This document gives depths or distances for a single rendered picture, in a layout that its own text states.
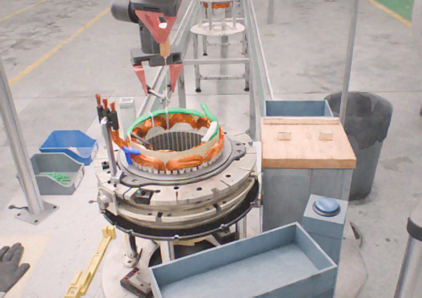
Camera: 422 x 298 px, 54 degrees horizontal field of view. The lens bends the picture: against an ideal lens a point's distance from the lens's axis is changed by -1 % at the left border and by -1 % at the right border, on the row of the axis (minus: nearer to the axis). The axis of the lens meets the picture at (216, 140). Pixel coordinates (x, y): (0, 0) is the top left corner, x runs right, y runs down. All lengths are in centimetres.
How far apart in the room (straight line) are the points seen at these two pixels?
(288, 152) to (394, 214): 173
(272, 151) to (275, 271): 30
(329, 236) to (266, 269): 16
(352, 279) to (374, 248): 130
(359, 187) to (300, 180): 167
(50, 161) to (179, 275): 88
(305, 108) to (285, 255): 55
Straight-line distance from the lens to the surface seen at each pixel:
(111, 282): 100
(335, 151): 91
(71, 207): 129
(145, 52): 90
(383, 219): 252
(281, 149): 90
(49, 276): 109
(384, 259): 227
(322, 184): 91
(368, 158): 246
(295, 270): 68
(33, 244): 120
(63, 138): 159
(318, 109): 116
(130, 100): 88
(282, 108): 115
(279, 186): 91
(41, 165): 147
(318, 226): 78
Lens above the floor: 151
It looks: 28 degrees down
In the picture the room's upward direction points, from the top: 2 degrees counter-clockwise
